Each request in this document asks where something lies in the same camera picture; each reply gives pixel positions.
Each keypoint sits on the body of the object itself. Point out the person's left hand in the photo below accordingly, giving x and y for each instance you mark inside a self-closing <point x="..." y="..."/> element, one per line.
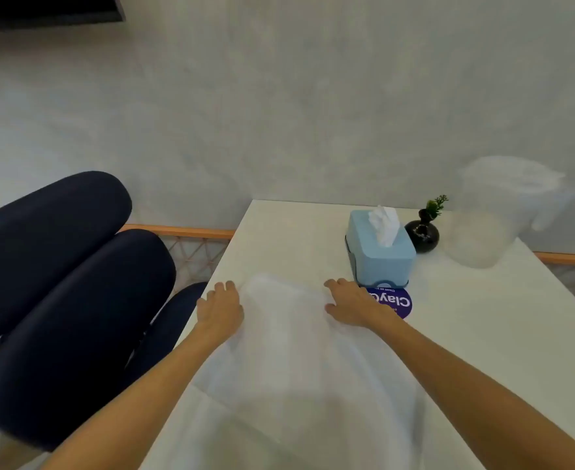
<point x="220" y="313"/>

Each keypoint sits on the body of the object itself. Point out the person's right hand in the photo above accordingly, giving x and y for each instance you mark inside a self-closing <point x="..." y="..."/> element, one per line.
<point x="358" y="305"/>

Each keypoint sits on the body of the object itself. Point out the person's left fingers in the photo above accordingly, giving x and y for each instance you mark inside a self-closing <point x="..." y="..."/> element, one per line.
<point x="224" y="288"/>

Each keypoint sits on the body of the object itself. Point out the person's right thumb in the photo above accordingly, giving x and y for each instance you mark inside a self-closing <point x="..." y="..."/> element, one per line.
<point x="332" y="310"/>

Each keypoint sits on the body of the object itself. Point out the white translucent cloth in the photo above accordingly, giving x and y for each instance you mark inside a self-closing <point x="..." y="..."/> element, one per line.
<point x="297" y="367"/>

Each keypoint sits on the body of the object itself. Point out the person's left forearm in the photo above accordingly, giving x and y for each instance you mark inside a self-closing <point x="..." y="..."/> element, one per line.
<point x="135" y="406"/>

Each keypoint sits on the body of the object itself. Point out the person's right forearm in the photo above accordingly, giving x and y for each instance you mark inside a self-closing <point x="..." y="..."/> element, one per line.
<point x="468" y="396"/>

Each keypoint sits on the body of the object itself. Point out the purple round coaster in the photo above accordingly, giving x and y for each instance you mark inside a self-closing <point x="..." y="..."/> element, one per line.
<point x="399" y="302"/>

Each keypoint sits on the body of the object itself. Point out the light blue tissue box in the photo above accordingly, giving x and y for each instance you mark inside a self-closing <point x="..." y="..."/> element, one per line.
<point x="383" y="256"/>

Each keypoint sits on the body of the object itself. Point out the white tissue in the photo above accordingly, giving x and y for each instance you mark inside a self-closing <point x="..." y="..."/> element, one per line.
<point x="385" y="225"/>

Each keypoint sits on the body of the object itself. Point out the black round vase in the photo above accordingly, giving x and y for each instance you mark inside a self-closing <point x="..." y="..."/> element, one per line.
<point x="423" y="234"/>

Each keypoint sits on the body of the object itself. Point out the green plant sprig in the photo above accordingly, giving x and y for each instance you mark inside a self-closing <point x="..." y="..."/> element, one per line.
<point x="435" y="206"/>

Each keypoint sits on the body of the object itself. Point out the dark blue padded chair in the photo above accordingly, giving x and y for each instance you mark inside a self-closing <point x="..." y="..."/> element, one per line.
<point x="67" y="298"/>

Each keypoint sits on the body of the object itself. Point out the translucent plastic jug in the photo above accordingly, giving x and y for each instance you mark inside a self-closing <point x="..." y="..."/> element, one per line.
<point x="498" y="210"/>

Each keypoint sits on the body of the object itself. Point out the dark wall-mounted screen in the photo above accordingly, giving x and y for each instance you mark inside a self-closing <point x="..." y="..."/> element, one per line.
<point x="42" y="9"/>

